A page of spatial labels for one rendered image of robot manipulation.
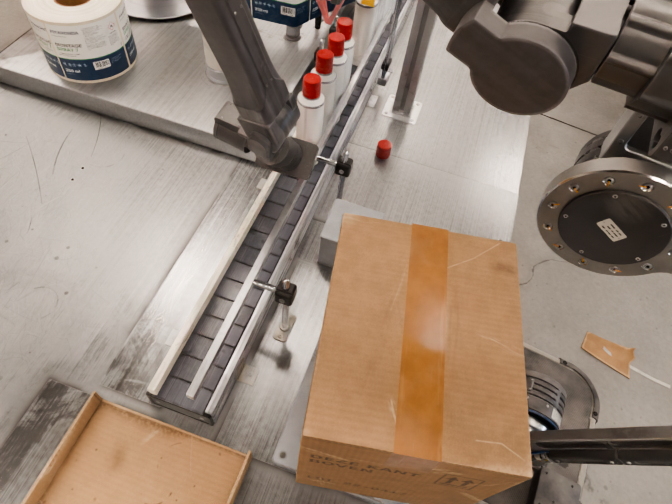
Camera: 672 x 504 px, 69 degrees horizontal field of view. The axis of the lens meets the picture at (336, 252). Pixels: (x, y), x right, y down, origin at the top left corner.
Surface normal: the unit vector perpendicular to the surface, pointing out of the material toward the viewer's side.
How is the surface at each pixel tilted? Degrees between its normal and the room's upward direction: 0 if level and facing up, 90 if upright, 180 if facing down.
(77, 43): 90
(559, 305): 0
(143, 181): 0
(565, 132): 0
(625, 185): 90
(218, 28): 103
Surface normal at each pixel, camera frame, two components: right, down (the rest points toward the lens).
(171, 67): 0.09, -0.56
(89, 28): 0.55, 0.72
